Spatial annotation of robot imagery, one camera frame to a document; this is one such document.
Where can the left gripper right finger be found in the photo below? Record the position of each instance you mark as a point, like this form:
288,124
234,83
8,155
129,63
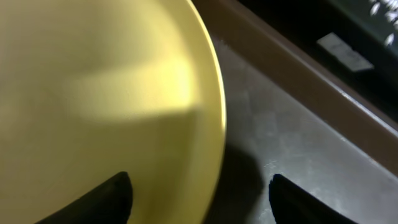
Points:
292,204

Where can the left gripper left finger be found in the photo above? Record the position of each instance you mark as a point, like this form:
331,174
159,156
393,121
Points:
110,202

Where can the yellow round plate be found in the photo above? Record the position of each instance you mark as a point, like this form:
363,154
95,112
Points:
93,88

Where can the black waste tray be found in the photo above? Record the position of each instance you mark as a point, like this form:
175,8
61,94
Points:
342,36

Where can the spilled rice food waste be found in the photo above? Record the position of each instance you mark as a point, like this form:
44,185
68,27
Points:
388,10

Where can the brown plastic serving tray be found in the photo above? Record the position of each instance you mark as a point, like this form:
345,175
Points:
287,115

